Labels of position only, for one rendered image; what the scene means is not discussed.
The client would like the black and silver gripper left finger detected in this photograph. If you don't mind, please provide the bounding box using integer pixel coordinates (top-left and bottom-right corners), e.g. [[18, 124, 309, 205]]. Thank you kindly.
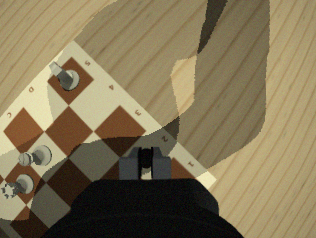
[[119, 147, 142, 180]]

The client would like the chessboard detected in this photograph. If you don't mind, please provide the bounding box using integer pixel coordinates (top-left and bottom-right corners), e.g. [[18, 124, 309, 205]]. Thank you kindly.
[[0, 40, 216, 238]]

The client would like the black pawn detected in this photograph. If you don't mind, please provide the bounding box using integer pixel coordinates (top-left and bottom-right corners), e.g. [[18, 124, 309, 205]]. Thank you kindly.
[[141, 148, 151, 169]]

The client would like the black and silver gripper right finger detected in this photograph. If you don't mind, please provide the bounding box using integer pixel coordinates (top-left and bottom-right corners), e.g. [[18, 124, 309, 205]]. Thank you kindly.
[[151, 147, 171, 179]]

